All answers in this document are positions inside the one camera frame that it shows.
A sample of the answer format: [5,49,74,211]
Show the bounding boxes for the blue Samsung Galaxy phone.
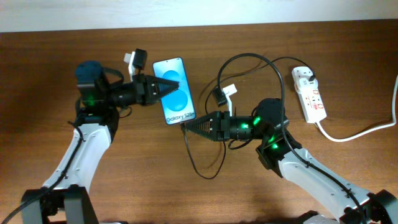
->
[151,56,197,126]

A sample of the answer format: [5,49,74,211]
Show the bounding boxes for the black USB charging cable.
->
[180,56,317,180]

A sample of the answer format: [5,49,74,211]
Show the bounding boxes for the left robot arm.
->
[21,61,178,223]

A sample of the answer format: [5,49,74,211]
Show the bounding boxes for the white USB charger adapter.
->
[295,77,318,94]

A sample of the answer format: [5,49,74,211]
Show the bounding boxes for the white power strip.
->
[292,67,326,124]

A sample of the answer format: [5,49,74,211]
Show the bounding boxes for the white power strip cord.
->
[314,74,398,143]

